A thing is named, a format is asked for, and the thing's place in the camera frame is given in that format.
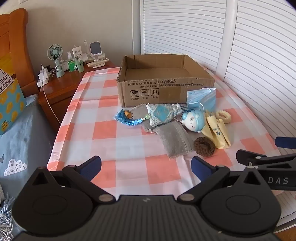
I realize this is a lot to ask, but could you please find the pale green desk fan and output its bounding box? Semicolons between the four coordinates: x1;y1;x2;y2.
47;45;65;78

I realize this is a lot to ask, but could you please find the white charging cable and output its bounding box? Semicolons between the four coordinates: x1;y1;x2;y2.
41;85;61;127

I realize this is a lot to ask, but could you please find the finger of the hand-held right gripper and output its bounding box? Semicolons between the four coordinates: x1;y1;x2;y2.
275;137;296;149
236;149;270;168

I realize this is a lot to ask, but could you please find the white router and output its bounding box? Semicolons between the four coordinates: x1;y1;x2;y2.
80;40;109;63

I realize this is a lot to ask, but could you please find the white cosmetic tube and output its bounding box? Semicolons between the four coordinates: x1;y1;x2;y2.
72;46;82;61

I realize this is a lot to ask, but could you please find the blue-haired doll head plush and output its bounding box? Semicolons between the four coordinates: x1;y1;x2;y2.
180;110;207;133

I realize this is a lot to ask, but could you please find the blue face mask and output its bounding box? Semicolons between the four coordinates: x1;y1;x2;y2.
186;88;217;114

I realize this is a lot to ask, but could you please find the wooden bed headboard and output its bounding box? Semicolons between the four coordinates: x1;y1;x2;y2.
0;8;34;98

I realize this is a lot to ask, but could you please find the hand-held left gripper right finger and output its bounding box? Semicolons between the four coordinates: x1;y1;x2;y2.
177;156;275;205

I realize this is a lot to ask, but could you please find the yellow cloth packet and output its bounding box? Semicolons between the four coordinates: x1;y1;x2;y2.
201;111;231;149

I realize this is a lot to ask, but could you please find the wooden nightstand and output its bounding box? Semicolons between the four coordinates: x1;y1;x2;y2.
38;61;116;127

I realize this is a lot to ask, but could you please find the white remote control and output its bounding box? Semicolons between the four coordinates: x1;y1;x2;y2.
87;58;110;68

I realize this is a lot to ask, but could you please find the cardboard box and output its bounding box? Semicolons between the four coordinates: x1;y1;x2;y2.
116;54;215;108

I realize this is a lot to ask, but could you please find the white power strip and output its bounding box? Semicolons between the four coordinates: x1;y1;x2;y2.
37;75;50;88

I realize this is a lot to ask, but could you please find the brown scrunchie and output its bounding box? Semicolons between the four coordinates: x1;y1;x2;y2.
194;137;216;157

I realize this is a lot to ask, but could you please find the green liquid pump bottle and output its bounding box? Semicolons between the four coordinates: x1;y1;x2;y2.
67;52;78;72

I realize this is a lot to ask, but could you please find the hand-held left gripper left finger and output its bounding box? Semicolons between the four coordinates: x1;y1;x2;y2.
24;156;116;205

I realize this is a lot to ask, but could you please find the silver tinsel fringe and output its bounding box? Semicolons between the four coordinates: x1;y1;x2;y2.
0;192;17;241

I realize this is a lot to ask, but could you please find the yellow blue milk carton box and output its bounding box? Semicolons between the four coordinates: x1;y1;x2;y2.
0;68;27;135

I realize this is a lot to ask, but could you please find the pale green bottle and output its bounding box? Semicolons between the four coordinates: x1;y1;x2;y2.
76;54;84;73

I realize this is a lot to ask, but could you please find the blue cloud print bedsheet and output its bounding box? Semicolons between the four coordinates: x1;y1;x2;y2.
0;94;59;202

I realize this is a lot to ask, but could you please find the blue patterned sachet with tassel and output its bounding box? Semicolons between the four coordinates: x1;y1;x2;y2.
113;103;183;127

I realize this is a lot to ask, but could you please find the pink white checkered tablecloth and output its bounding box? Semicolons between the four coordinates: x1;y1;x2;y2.
47;66;281;202

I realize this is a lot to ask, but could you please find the cream scrunchie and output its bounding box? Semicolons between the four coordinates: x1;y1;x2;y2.
215;111;232;124

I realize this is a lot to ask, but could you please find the white louvred wardrobe door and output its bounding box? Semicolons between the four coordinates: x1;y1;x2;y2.
133;0;232;78
217;0;296;233

